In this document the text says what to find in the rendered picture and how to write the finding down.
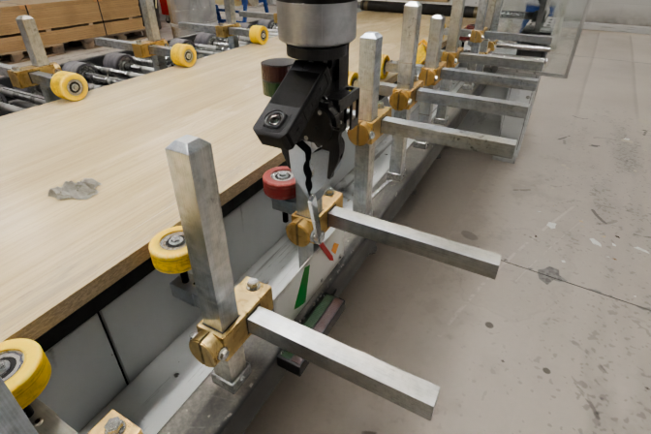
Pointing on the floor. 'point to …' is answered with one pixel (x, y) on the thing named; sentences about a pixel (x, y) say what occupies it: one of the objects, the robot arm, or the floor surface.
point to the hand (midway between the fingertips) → (311, 195)
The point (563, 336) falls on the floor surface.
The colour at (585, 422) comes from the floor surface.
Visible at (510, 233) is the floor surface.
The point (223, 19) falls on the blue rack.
